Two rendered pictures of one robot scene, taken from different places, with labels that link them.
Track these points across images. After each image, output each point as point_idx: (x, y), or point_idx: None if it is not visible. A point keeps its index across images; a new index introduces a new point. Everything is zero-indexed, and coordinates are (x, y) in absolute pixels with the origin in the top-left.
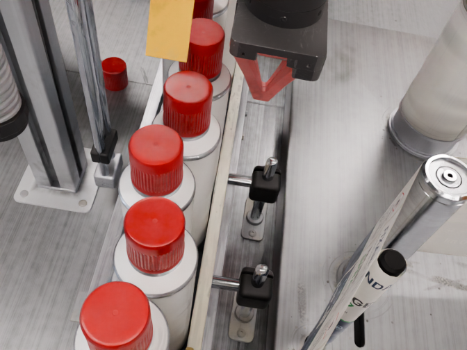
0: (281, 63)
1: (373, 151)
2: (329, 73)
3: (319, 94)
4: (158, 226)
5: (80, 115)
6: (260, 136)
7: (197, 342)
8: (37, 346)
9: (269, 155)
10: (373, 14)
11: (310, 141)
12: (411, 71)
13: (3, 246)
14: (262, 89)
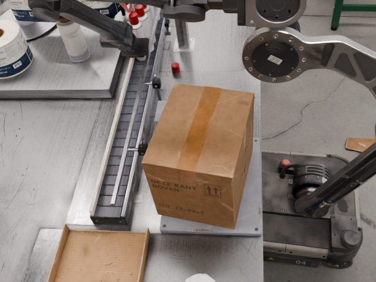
0: (124, 5)
1: (97, 48)
2: (103, 67)
3: (108, 61)
4: None
5: (184, 59)
6: (128, 62)
7: None
8: None
9: (126, 58)
10: (71, 117)
11: (114, 48)
12: (73, 74)
13: (193, 31)
14: (128, 8)
